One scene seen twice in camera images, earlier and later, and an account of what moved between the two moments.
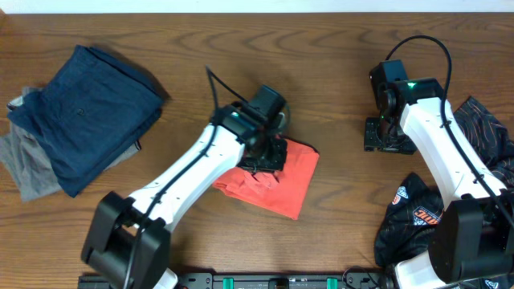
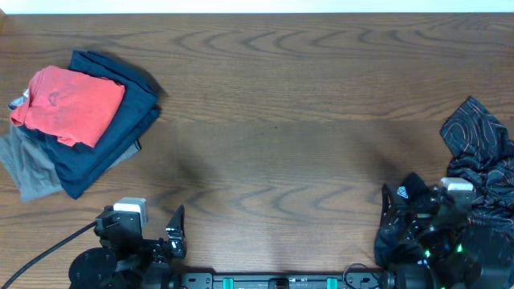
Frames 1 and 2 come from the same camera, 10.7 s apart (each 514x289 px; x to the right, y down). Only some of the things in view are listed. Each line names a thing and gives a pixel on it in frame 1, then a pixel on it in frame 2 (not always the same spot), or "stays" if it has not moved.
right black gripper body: x=384 y=136 -> x=433 y=239
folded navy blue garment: x=87 y=114 stays
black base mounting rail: x=267 y=280 stays
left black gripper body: x=266 y=156 -> x=152 y=250
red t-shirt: x=287 y=195 -> x=75 y=107
